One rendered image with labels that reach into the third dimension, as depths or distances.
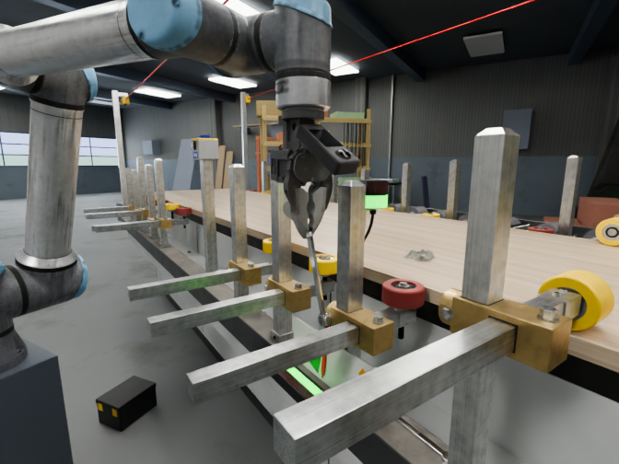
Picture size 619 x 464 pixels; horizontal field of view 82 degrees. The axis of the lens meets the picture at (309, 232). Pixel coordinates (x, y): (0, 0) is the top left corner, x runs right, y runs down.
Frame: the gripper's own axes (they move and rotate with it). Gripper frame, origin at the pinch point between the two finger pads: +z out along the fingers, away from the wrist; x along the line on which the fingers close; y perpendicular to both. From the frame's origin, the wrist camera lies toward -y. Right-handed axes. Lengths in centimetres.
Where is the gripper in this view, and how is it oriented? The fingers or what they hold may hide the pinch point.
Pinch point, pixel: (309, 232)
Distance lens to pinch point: 61.3
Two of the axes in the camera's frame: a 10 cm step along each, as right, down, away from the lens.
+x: -8.2, 1.1, -5.6
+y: -5.7, -1.6, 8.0
